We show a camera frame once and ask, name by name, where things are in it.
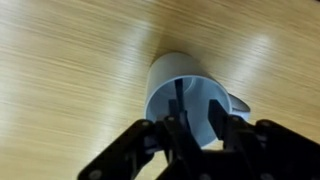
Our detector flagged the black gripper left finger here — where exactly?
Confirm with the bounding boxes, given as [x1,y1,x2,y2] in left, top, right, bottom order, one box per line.
[77,98,205,180]

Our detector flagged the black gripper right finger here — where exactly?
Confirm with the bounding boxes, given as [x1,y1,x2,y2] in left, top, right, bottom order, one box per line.
[207,98,320,180]

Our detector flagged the black pen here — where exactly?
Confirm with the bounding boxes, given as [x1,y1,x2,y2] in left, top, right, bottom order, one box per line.
[173,78,185,115]

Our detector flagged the white mug cup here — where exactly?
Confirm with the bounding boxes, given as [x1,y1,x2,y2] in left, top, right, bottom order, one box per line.
[143,51,252,150]

